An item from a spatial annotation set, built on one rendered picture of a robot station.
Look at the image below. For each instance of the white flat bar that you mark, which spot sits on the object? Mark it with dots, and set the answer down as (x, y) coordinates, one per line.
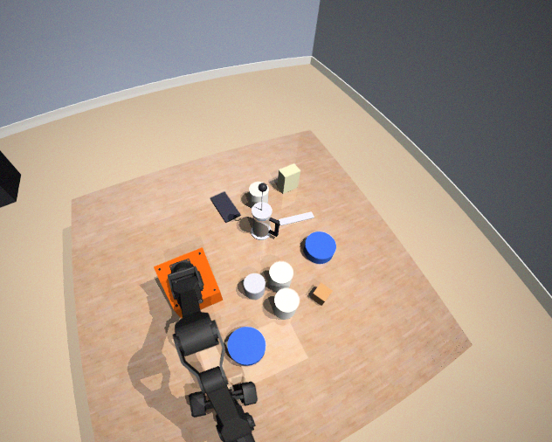
(296, 218)

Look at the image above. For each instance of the blue cylinder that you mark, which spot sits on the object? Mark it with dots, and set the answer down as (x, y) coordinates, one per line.
(319, 247)
(246, 346)

